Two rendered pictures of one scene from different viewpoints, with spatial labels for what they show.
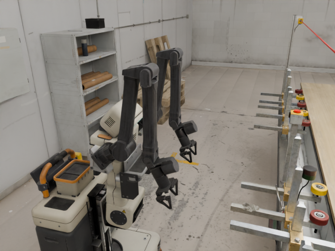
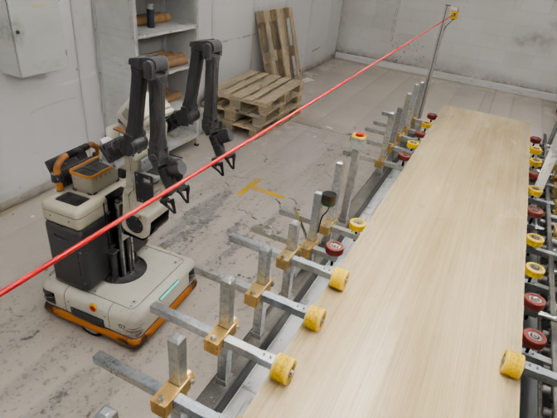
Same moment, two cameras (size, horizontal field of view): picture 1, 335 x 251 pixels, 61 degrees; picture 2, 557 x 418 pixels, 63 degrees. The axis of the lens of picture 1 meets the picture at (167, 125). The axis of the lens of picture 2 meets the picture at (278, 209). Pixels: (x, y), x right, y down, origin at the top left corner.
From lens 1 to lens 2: 84 cm
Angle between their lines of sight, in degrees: 8
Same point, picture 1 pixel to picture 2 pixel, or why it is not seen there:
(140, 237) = (171, 260)
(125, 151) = (131, 145)
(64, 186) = (79, 182)
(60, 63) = (113, 35)
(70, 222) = (79, 219)
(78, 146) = not seen: hidden behind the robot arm
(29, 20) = not seen: outside the picture
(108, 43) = (187, 12)
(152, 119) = (157, 114)
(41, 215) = (50, 207)
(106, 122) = (123, 114)
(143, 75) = (147, 67)
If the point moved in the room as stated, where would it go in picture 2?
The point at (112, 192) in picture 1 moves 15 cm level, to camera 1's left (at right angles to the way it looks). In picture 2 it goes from (128, 195) to (99, 191)
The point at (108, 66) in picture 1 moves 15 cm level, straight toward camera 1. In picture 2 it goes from (186, 46) to (184, 50)
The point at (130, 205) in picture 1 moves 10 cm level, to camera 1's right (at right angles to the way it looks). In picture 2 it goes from (147, 212) to (167, 215)
